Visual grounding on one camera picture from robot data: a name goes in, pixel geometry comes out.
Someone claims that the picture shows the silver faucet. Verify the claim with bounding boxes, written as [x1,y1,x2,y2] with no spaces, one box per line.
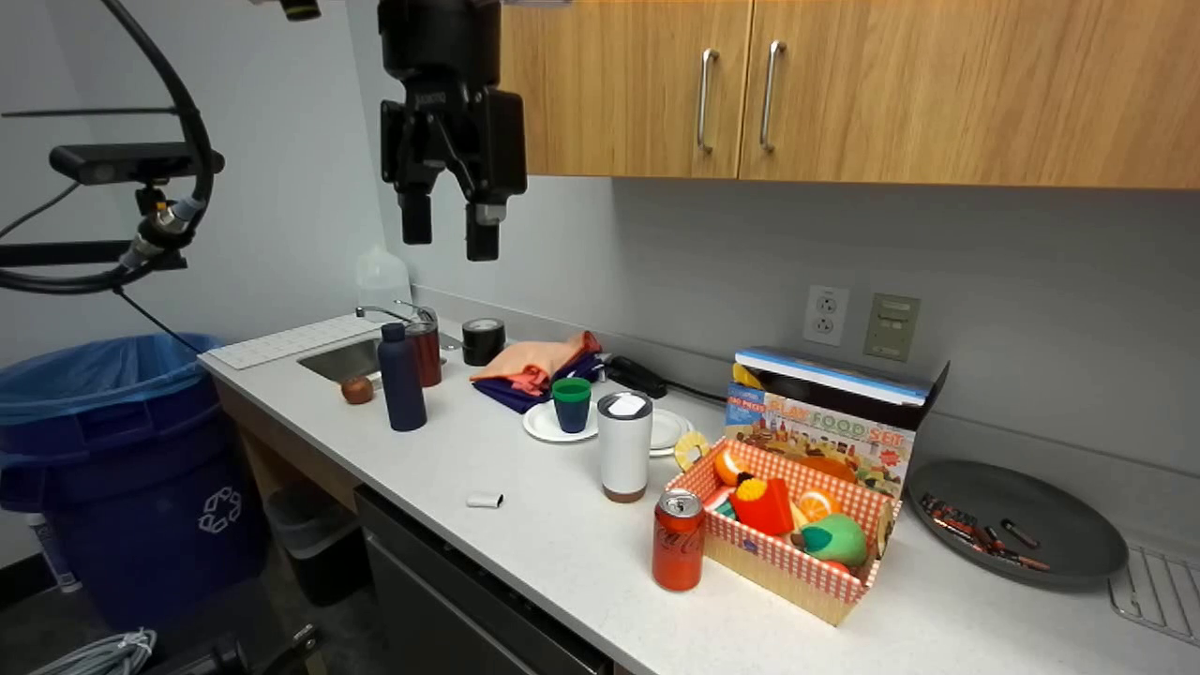
[353,300,424,333]

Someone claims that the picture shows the green cup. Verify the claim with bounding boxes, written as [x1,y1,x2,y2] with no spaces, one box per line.
[548,376,598,437]

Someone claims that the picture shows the green pear toy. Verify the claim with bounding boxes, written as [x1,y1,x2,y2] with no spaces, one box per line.
[795,512,869,572]

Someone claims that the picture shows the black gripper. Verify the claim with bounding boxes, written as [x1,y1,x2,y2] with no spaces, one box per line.
[380,73,528,266]

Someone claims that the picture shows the white wall outlet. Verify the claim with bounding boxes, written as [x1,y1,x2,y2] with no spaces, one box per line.
[803,282,851,348]

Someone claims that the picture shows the white plate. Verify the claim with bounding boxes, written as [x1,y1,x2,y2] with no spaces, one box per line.
[518,398,606,448]
[644,406,699,457]

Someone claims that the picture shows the toy food cardboard box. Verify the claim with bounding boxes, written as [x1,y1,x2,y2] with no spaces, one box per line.
[725,343,954,498]

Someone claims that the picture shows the wide wooden cabinet door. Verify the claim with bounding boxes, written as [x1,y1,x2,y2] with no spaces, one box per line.
[738,0,1200,196]

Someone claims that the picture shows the grey plate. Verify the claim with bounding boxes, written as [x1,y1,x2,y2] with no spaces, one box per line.
[904,452,1134,595]

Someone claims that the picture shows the yellow pineapple slice toy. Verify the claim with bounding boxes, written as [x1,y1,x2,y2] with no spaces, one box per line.
[671,427,714,476]

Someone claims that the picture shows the wooden base cabinet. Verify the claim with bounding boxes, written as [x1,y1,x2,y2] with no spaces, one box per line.
[213,377,366,516]

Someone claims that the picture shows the orange cloth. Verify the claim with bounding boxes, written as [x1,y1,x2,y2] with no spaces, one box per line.
[470,327,605,401]

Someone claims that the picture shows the crumpled plastic bag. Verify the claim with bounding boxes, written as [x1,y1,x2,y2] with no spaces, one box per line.
[28,625,160,675]

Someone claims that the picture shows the thick black cable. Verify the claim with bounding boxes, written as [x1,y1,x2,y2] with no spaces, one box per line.
[0,0,218,300]

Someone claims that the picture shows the beige wall switch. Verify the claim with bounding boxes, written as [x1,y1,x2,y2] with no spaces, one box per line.
[864,290,925,366]

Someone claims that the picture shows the small black bin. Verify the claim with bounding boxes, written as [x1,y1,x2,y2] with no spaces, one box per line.
[261,485,374,611]

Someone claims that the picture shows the red checkered cardboard box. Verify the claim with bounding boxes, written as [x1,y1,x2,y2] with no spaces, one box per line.
[671,435,900,631]

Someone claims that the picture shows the red soda can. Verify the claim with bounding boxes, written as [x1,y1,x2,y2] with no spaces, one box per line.
[649,485,708,595]

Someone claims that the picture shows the black cabled device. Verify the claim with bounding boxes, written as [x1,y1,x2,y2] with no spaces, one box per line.
[605,357,675,401]

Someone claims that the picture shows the black dishwasher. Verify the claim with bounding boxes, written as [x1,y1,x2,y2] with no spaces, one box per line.
[353,485,619,675]

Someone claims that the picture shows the black camera tripod mount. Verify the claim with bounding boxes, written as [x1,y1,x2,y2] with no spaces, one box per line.
[0,181,195,275]

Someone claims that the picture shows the orange slice toy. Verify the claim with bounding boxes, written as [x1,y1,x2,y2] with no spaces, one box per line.
[795,487,839,526]

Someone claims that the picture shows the blue recycling bin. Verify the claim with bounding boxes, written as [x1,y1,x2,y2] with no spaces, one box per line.
[0,330,273,638]

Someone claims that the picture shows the white tumbler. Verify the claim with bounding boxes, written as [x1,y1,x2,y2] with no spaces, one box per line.
[594,390,656,505]

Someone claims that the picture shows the steel sink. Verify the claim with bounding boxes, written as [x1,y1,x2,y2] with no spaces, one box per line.
[295,333,386,390]

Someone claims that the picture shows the black camera bar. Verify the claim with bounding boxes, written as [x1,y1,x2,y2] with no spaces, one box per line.
[46,138,228,187]

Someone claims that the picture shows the clear plastic jug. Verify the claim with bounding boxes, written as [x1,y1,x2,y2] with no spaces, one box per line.
[353,242,415,313]

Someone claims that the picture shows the black cup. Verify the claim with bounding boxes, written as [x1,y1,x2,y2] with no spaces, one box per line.
[459,313,509,370]

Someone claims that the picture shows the dark blue bottle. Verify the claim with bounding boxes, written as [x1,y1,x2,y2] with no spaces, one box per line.
[380,317,430,435]

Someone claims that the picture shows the orange fruit toy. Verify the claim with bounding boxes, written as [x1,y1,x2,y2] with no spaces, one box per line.
[708,446,759,491]

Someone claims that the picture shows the red toy food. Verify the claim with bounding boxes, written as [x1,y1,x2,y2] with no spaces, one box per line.
[733,473,799,538]

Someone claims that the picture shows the small items on plate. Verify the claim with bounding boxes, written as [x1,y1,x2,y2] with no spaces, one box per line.
[925,493,1059,577]

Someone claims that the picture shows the blue plastic bin liner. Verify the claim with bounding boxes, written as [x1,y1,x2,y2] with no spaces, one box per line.
[0,330,228,435]

